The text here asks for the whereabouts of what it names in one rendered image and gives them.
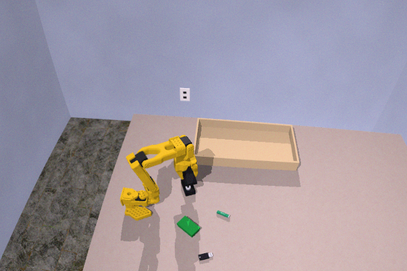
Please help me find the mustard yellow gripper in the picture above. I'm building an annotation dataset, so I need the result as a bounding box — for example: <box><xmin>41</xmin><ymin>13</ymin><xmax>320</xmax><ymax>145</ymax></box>
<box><xmin>174</xmin><ymin>155</ymin><xmax>198</xmax><ymax>180</ymax></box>

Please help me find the black usb flash drive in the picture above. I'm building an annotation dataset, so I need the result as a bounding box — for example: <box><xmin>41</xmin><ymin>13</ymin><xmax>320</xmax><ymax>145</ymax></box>
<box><xmin>198</xmin><ymin>253</ymin><xmax>213</xmax><ymax>260</ymax></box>

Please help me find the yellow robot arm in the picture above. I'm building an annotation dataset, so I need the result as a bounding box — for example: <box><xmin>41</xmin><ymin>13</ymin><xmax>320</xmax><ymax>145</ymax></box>
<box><xmin>121</xmin><ymin>135</ymin><xmax>194</xmax><ymax>221</ymax></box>

